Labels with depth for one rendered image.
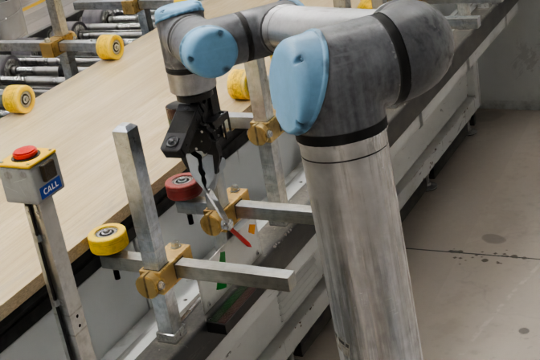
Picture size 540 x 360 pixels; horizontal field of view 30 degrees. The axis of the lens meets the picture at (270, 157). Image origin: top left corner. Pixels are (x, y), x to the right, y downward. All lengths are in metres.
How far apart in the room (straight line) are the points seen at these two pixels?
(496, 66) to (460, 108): 0.40
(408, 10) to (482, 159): 3.09
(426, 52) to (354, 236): 0.24
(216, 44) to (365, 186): 0.58
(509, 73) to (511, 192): 0.87
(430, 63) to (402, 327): 0.34
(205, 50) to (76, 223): 0.60
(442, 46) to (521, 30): 3.40
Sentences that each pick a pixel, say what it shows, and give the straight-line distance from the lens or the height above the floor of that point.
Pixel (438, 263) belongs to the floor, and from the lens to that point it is 3.58.
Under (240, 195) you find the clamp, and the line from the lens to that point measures 2.20.
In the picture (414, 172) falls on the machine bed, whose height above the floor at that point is 0.17.
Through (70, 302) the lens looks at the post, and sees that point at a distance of 1.77.
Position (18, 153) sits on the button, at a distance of 1.66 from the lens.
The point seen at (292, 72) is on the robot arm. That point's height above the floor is 1.42.
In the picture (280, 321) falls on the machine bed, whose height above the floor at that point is 0.20.
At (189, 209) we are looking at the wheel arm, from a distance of 2.25.
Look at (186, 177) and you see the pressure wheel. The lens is 2.26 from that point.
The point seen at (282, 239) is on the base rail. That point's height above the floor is 0.70.
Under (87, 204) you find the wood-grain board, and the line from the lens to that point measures 2.25.
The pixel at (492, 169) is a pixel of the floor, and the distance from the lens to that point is 4.24.
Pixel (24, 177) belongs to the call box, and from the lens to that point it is 1.64.
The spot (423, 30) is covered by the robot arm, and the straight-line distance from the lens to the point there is 1.24.
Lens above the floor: 1.79
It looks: 23 degrees down
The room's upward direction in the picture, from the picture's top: 10 degrees counter-clockwise
